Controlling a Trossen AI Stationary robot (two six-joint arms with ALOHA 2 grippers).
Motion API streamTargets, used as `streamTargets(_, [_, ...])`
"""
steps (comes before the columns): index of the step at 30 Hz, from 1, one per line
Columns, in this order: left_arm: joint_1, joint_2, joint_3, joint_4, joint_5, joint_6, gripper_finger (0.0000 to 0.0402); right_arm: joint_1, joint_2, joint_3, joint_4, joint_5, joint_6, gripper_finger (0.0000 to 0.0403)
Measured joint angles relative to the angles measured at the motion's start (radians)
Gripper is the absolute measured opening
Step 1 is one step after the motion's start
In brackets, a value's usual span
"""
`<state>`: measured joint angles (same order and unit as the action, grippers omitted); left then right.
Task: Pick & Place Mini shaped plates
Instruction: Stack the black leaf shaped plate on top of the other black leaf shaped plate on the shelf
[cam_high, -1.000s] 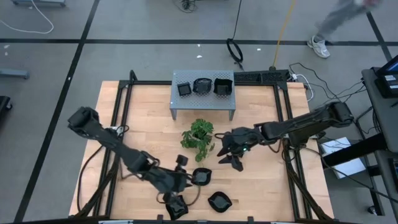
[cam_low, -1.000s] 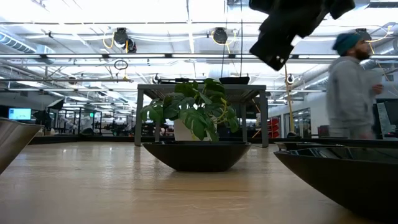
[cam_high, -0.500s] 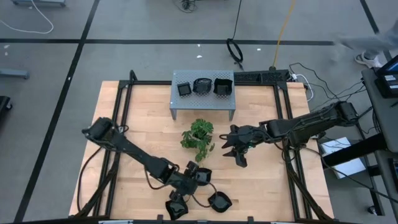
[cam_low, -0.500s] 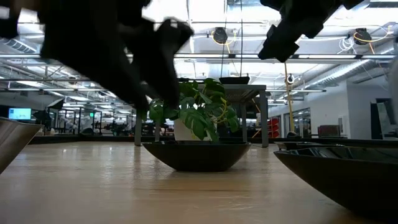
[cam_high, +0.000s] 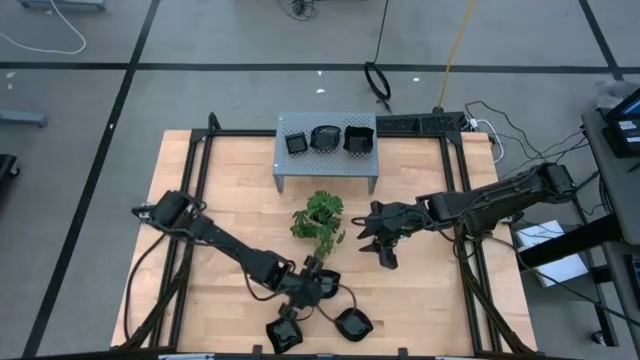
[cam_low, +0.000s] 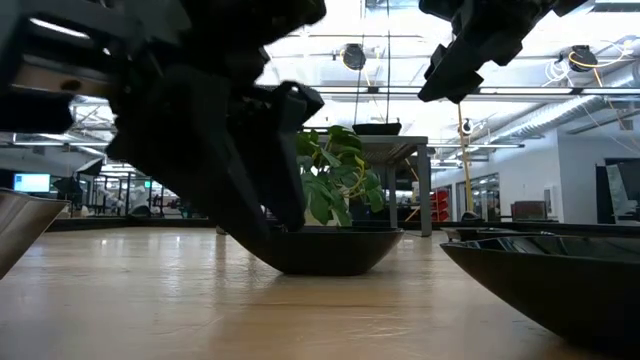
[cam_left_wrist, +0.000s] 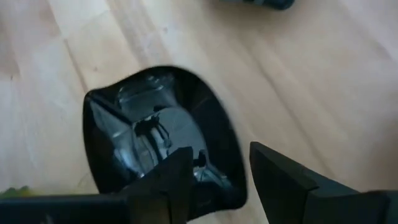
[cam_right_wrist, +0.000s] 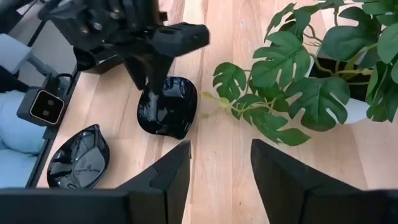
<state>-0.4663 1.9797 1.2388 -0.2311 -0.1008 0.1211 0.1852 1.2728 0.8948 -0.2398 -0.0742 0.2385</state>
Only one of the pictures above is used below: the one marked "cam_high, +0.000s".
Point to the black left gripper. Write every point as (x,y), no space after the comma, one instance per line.
(300,292)

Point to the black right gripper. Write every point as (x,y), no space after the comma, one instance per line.
(405,220)

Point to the wavy square black plate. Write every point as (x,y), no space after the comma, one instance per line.
(358,141)
(285,336)
(332,285)

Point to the leaf-shaped black plate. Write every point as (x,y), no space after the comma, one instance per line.
(354,326)
(325,138)

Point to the small square black plate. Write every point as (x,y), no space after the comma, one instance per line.
(296,144)

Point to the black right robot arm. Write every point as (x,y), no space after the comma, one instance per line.
(500,195)

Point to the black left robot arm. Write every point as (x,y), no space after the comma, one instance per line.
(225,245)

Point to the green plant in white pot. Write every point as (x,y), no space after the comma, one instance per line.
(320,220)

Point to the grey perforated metal shelf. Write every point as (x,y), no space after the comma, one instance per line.
(325,165)

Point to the black perforated metal panel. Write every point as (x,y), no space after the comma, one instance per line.
(420,123)

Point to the white paper box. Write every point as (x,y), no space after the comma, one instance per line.
(560,267)

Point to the black desk leg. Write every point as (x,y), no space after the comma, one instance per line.
(570,243)

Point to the black caster wheel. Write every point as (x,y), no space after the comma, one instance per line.
(597,337)

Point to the grey side desk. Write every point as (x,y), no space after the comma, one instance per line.
(617,190)

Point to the black laptop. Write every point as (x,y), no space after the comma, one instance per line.
(625,132)

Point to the black rolling furniture base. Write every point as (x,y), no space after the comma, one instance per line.
(6,170)

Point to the grey metal floor bar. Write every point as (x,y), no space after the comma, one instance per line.
(22,119)

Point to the grey metal floor base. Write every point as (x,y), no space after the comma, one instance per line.
(62,4)

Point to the black aluminium table frame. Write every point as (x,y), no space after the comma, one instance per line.
(235,133)

